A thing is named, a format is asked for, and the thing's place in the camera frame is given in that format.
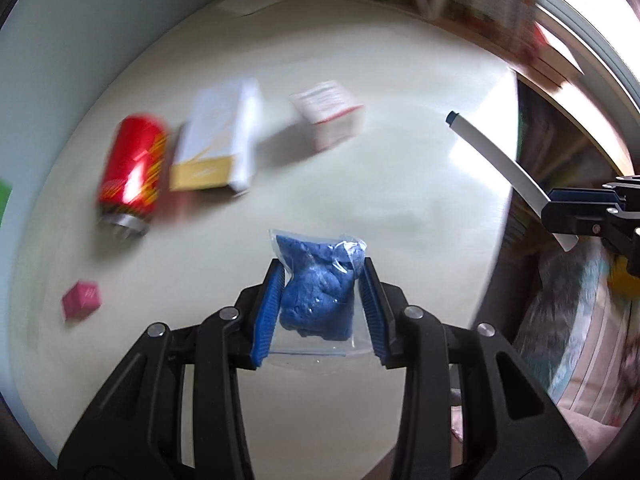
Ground small white red-trimmed box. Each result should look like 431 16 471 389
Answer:
290 80 364 152

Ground small crimson box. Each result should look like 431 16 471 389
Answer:
61 281 102 322

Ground blue gloves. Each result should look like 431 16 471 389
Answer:
269 230 372 358

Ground white desk lamp base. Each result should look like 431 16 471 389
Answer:
224 0 285 16

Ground red soda can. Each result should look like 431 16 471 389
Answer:
96 114 168 240

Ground green striped wall poster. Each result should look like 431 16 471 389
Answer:
0 180 12 223

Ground white marker pen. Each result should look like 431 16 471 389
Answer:
444 109 578 253

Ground wooden bookshelf with books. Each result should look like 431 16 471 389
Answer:
372 0 639 174

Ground patterned bed quilt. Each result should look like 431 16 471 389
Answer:
513 238 639 427

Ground white and gold soap box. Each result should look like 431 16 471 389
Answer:
169 78 262 195

